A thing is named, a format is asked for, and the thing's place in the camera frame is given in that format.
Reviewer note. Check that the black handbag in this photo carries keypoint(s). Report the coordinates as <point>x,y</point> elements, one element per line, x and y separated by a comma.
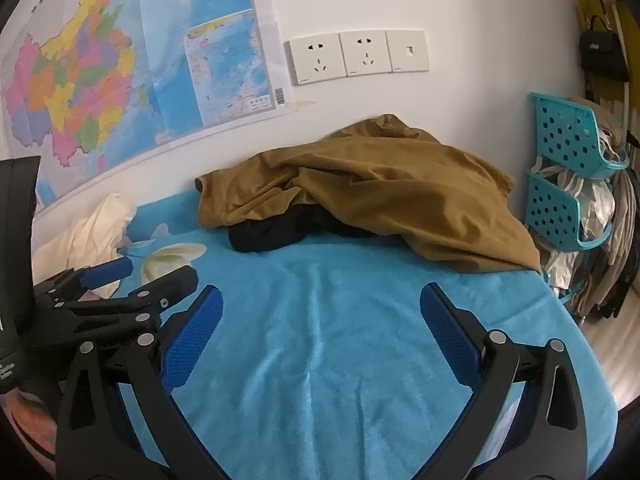
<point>601,52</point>

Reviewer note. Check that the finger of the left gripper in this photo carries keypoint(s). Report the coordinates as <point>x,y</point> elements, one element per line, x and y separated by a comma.
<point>145,304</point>
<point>89,277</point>

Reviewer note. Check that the colourful wall map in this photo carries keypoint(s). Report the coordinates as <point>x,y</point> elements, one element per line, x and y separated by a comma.
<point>92,86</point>

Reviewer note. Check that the mustard brown shirt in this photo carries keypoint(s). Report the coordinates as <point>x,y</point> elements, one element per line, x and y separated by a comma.
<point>386,178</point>

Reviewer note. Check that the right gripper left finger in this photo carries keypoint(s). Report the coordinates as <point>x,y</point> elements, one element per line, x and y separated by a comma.
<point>95,439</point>

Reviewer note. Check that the cream folded garment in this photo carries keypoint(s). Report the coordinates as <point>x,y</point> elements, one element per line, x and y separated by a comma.
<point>91,239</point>

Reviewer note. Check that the black garment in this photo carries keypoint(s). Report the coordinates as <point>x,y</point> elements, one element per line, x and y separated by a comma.
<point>297,223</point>

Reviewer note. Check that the blue bed sheet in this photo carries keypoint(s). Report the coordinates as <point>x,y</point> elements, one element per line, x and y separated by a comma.
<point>322,366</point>

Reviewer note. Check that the pile of clothes by rack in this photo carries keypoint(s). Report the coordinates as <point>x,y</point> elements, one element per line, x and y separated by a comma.
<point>605,239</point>

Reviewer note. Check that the white wall socket panel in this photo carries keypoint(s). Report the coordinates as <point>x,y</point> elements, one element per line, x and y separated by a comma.
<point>338,55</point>

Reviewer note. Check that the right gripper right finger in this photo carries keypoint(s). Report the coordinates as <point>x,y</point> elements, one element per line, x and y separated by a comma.
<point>547,438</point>

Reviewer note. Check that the turquoise plastic basket rack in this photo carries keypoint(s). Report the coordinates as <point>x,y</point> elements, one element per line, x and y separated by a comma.
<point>565,169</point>

